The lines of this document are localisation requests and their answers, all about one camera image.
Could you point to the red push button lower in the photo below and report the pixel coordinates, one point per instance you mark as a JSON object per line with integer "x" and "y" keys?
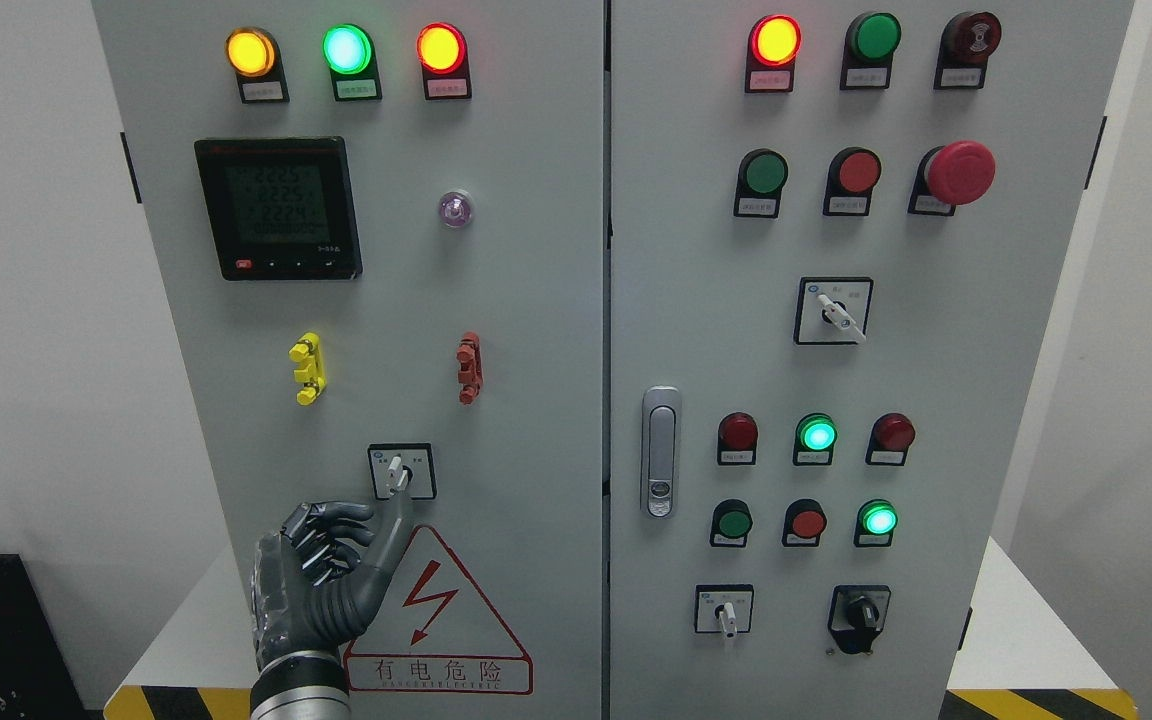
{"x": 804, "y": 524}

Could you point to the black knob selector switch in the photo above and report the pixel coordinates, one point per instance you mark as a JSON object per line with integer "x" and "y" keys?
{"x": 857, "y": 615}

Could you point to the upper right rotary selector switch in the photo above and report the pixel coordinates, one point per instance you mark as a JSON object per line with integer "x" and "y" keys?
{"x": 833, "y": 310}

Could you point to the yellow indicator light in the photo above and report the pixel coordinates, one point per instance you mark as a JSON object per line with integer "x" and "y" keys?
{"x": 257, "y": 61}

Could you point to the dark red indicator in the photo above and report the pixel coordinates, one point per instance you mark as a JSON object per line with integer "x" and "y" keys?
{"x": 890, "y": 440}
{"x": 738, "y": 434}

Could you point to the red push button second row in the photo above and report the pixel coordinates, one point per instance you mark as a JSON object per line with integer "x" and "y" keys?
{"x": 851, "y": 177}

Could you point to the grey left cabinet door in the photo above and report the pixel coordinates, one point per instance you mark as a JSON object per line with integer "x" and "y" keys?
{"x": 519, "y": 471}

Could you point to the red lit light right door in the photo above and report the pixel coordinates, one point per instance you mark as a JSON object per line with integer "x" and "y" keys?
{"x": 773, "y": 44}

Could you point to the black digital power meter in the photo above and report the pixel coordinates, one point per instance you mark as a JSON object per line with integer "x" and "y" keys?
{"x": 280, "y": 209}

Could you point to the green push button lower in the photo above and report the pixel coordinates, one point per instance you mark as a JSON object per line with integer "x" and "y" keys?
{"x": 731, "y": 524}

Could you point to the lower white rotary selector switch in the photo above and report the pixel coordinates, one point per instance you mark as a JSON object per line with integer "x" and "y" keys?
{"x": 723, "y": 609}

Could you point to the red lit indicator light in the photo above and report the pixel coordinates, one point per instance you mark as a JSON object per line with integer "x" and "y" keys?
{"x": 443, "y": 54}

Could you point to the green lit indicator middle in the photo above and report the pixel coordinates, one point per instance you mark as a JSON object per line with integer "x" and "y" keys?
{"x": 815, "y": 438}

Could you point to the silver door lock handle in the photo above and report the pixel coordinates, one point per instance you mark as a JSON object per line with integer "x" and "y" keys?
{"x": 659, "y": 450}

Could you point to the green push button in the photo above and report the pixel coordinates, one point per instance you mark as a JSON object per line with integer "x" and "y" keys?
{"x": 731, "y": 524}
{"x": 870, "y": 43}

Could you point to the green push button second row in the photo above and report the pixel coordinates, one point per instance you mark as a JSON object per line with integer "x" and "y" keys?
{"x": 760, "y": 180}

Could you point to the dark red indicator left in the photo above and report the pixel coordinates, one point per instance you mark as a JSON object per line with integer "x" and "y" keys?
{"x": 738, "y": 434}

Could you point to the red electric hazard warning sticker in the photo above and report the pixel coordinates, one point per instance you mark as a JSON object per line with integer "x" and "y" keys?
{"x": 437, "y": 632}

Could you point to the yellow terminal connector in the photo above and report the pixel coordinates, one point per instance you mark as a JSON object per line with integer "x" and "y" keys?
{"x": 307, "y": 356}

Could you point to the dark red indicator right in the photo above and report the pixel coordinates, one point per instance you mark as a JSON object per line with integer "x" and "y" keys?
{"x": 890, "y": 440}

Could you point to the silver black robot forearm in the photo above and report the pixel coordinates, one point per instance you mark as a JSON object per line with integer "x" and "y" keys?
{"x": 301, "y": 685}

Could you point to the green push button top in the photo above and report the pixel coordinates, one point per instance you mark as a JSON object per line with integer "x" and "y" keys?
{"x": 870, "y": 43}

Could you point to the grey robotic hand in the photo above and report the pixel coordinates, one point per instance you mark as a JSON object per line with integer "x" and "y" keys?
{"x": 319, "y": 581}

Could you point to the green lit button lower right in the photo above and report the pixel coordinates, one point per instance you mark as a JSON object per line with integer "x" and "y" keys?
{"x": 876, "y": 521}

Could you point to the green lit indicator light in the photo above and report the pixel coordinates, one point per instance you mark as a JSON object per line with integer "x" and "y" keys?
{"x": 350, "y": 56}

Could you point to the grey right cabinet door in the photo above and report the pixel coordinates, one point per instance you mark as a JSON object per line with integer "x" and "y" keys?
{"x": 706, "y": 302}

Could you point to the grey cabinet door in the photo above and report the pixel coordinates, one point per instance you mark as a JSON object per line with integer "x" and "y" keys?
{"x": 519, "y": 471}
{"x": 706, "y": 302}

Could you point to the door rotary selector switch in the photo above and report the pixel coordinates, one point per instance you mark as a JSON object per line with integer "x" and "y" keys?
{"x": 410, "y": 462}

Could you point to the red terminal connector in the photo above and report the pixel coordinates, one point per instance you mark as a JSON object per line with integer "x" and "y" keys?
{"x": 470, "y": 367}

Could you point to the red emergency stop mushroom button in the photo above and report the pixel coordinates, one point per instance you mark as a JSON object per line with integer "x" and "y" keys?
{"x": 951, "y": 175}

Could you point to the dark red buzzer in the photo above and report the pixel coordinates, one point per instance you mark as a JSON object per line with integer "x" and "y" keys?
{"x": 967, "y": 41}

